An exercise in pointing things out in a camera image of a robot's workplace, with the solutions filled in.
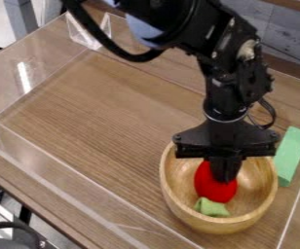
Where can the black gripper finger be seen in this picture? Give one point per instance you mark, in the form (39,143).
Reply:
(225,168)

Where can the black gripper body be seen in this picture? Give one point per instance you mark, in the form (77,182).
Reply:
(216,140)

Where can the red plush strawberry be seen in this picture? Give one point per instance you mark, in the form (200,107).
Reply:
(214,193)

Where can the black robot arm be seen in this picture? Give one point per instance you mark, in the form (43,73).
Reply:
(209,31)

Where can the wooden bowl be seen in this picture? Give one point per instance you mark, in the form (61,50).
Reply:
(252,201)

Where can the green rectangular block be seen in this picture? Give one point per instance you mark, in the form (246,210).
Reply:
(286,158)

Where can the black equipment with screw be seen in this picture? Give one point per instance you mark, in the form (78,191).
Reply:
(28,237)

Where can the grey table leg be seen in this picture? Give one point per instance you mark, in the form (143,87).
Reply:
(22,17)

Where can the clear acrylic enclosure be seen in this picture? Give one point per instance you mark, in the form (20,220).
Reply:
(86,122)

